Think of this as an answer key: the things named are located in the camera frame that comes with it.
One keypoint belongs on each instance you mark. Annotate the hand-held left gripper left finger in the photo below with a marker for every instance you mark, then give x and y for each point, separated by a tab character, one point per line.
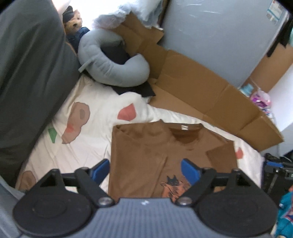
100	170

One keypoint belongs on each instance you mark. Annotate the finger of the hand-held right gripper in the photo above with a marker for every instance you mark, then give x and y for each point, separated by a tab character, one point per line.
273	164

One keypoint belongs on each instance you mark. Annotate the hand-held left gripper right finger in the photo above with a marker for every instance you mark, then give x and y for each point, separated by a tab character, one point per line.
190	170

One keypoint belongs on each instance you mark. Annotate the brown printed t-shirt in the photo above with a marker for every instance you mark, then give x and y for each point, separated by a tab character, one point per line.
142	155

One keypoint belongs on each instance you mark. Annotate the teal cloth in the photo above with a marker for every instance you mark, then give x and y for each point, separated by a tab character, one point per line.
286	212

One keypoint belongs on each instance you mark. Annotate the cream bear printed blanket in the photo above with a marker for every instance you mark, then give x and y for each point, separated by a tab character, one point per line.
98	135

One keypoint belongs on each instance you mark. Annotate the purple plastic pack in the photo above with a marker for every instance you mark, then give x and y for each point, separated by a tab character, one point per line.
261	98

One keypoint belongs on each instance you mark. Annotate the white bottle with blue cap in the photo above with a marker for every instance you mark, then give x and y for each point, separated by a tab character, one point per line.
247	89

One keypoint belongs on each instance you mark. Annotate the flattened cardboard box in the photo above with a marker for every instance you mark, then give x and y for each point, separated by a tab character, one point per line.
194	87

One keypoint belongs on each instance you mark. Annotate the small black cloth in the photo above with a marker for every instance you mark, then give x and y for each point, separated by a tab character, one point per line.
137	90

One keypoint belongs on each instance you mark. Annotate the tall cardboard box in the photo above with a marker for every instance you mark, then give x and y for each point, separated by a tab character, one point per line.
270	71

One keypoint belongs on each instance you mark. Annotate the grey neck pillow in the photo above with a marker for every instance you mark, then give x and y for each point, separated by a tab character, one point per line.
103	68

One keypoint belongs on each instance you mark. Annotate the dark grey pillow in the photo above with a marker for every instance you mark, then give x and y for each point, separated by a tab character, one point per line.
32	68

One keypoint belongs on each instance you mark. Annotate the grey upright mattress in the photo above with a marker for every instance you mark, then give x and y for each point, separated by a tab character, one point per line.
217	39

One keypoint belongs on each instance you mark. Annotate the brown teddy bear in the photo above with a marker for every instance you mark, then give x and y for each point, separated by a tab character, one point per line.
74	22

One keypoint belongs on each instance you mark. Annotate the pale blue plastic bag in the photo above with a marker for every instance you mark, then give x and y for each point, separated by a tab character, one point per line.
109	19

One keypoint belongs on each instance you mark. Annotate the white fluffy pillow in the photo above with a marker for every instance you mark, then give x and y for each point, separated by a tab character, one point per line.
142	9

